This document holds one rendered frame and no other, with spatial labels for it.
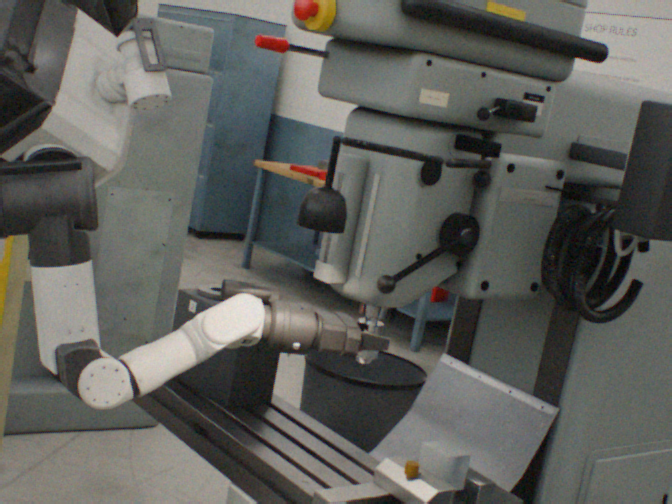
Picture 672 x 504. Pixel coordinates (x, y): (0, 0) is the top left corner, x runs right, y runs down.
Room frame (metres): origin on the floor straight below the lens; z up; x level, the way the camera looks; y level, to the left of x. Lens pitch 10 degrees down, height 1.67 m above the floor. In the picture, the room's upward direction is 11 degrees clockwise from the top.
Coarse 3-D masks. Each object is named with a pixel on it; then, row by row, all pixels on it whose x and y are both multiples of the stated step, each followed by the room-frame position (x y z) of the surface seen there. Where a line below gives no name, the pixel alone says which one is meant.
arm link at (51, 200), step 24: (24, 192) 1.43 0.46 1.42; (48, 192) 1.43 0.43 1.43; (72, 192) 1.44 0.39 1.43; (24, 216) 1.42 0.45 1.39; (48, 216) 1.43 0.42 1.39; (72, 216) 1.44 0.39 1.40; (48, 240) 1.43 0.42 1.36; (72, 240) 1.44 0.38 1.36; (48, 264) 1.43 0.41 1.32; (72, 264) 1.44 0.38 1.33
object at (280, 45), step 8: (256, 40) 1.60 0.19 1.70; (264, 40) 1.60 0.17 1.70; (272, 40) 1.61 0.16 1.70; (280, 40) 1.62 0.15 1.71; (264, 48) 1.61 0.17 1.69; (272, 48) 1.61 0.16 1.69; (280, 48) 1.62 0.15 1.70; (288, 48) 1.63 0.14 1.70; (296, 48) 1.64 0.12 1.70; (304, 48) 1.65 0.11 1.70; (312, 48) 1.67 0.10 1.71; (320, 56) 1.68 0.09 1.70; (328, 56) 1.69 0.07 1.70
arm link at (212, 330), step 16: (224, 304) 1.58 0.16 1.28; (240, 304) 1.59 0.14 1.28; (256, 304) 1.60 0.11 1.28; (192, 320) 1.57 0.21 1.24; (208, 320) 1.56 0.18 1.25; (224, 320) 1.56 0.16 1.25; (240, 320) 1.57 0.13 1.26; (256, 320) 1.58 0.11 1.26; (192, 336) 1.55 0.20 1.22; (208, 336) 1.54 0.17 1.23; (224, 336) 1.55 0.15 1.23; (240, 336) 1.56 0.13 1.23; (208, 352) 1.55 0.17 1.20
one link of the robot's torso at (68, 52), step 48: (0, 0) 1.52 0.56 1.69; (48, 0) 1.59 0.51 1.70; (0, 48) 1.47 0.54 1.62; (48, 48) 1.55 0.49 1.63; (96, 48) 1.63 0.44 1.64; (0, 96) 1.49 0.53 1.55; (48, 96) 1.50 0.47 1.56; (96, 96) 1.59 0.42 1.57; (0, 144) 1.53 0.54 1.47; (48, 144) 1.51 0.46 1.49; (96, 144) 1.55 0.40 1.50
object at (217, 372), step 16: (208, 288) 2.05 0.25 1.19; (176, 304) 2.05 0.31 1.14; (192, 304) 2.02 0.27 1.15; (208, 304) 1.98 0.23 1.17; (176, 320) 2.05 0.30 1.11; (224, 352) 1.93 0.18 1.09; (240, 352) 1.91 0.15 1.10; (256, 352) 1.94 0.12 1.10; (272, 352) 1.97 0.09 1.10; (192, 368) 1.99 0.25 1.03; (208, 368) 1.96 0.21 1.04; (224, 368) 1.92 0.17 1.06; (240, 368) 1.92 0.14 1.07; (256, 368) 1.95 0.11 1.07; (272, 368) 1.98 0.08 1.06; (192, 384) 1.99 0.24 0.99; (208, 384) 1.95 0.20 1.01; (224, 384) 1.92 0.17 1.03; (240, 384) 1.92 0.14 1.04; (256, 384) 1.95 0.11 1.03; (272, 384) 1.99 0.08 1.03; (224, 400) 1.91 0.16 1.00; (240, 400) 1.93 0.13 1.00; (256, 400) 1.96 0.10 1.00
